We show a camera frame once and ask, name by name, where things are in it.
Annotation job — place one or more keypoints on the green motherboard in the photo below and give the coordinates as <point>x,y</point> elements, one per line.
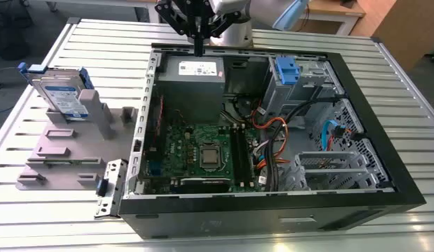
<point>182,147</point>

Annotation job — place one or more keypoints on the metal disk bay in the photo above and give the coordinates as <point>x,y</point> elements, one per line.
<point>329,157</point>

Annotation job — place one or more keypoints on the hard disk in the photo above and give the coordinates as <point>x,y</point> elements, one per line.
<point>287,71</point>
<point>62,97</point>

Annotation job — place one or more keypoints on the black PC case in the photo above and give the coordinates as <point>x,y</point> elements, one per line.
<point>273,215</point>

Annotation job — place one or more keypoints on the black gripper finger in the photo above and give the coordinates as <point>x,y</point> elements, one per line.
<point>173,15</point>
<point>225,23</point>

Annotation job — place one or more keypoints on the metal drive cage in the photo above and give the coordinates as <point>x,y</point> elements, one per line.
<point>283,94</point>

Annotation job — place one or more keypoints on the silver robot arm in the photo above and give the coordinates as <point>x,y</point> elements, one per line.
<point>238,34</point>

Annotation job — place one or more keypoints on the metal bracket with blue latch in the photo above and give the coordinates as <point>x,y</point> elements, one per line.
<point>112,181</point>

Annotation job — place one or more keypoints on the metal CPU socket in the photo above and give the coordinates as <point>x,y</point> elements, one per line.
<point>199,157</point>

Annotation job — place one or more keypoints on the grey parts rack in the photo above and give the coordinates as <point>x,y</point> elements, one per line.
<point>83,147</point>

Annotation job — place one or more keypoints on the black graphics card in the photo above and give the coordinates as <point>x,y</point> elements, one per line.
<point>205,183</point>

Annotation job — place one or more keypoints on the grey power supply unit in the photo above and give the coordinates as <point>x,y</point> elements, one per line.
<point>189,94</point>

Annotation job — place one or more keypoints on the wooden top desk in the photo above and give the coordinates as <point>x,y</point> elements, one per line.
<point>329,11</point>

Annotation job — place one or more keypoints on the wooden cabinet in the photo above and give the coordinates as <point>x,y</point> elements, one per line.
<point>406,29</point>

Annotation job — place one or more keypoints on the black office chair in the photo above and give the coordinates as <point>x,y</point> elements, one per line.
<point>10,34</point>

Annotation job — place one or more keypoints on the black RAM slot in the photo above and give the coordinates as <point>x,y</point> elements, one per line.
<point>246,157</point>
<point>235,155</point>

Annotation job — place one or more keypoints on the silver CPU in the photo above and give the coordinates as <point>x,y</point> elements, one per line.
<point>210,157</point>

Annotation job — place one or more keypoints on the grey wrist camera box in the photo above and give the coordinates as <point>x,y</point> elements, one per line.
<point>227,5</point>

